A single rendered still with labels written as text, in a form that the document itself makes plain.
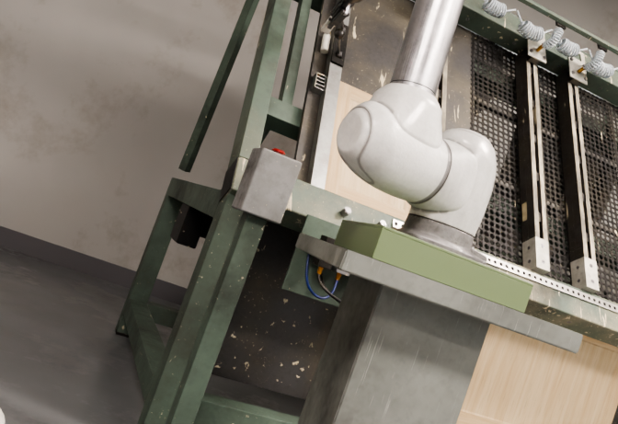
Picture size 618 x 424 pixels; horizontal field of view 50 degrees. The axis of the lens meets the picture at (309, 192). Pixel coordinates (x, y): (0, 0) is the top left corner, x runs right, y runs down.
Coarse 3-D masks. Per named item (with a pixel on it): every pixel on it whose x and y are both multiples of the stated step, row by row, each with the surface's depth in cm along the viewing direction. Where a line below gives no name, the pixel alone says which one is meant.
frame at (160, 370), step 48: (192, 192) 257; (192, 240) 257; (288, 240) 230; (144, 288) 319; (192, 288) 198; (144, 336) 253; (192, 336) 197; (240, 336) 227; (288, 336) 232; (144, 384) 212; (288, 384) 233
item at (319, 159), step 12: (348, 24) 252; (336, 72) 238; (336, 84) 236; (324, 96) 231; (336, 96) 233; (324, 108) 228; (336, 108) 231; (324, 120) 226; (324, 132) 223; (324, 144) 221; (312, 156) 220; (324, 156) 219; (312, 168) 216; (324, 168) 217; (312, 180) 212; (324, 180) 215
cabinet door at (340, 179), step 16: (352, 96) 240; (368, 96) 244; (336, 112) 233; (336, 128) 230; (336, 144) 226; (336, 160) 223; (336, 176) 220; (352, 176) 224; (336, 192) 217; (352, 192) 221; (368, 192) 224; (384, 208) 224; (400, 208) 227
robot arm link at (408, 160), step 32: (416, 0) 144; (448, 0) 139; (416, 32) 139; (448, 32) 140; (416, 64) 137; (384, 96) 135; (416, 96) 133; (352, 128) 132; (384, 128) 129; (416, 128) 132; (352, 160) 133; (384, 160) 130; (416, 160) 132; (448, 160) 138; (384, 192) 140; (416, 192) 137
